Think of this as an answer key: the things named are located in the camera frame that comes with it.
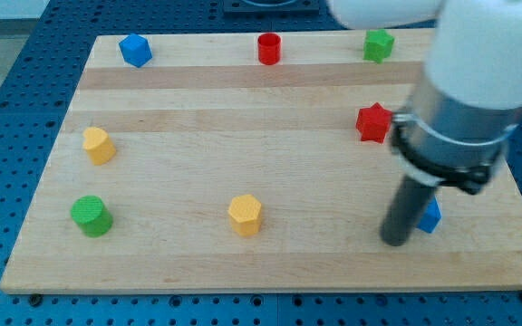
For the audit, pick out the yellow heart block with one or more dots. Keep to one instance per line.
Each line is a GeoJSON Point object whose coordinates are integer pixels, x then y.
{"type": "Point", "coordinates": [98, 145]}

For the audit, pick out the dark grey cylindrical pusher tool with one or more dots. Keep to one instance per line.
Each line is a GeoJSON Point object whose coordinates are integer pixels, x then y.
{"type": "Point", "coordinates": [405, 211]}

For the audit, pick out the red cylinder block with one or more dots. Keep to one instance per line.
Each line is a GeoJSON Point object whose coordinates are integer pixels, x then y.
{"type": "Point", "coordinates": [269, 48]}

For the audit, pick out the yellow hexagon block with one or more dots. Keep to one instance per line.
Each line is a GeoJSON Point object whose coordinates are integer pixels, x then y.
{"type": "Point", "coordinates": [245, 215]}

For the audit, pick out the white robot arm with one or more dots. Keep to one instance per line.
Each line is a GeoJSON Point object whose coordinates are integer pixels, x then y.
{"type": "Point", "coordinates": [454, 128]}

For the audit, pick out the blue cube block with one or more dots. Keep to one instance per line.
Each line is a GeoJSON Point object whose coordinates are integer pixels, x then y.
{"type": "Point", "coordinates": [135, 50]}

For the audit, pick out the green cylinder block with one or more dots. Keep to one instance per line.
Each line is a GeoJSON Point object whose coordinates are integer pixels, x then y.
{"type": "Point", "coordinates": [91, 215]}

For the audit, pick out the wooden board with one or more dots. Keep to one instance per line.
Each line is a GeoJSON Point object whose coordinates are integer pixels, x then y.
{"type": "Point", "coordinates": [203, 122]}

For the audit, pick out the red star block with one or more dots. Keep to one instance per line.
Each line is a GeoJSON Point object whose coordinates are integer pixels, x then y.
{"type": "Point", "coordinates": [373, 123]}

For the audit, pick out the blue block behind tool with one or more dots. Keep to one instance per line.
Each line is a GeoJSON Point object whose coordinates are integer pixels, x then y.
{"type": "Point", "coordinates": [431, 217]}

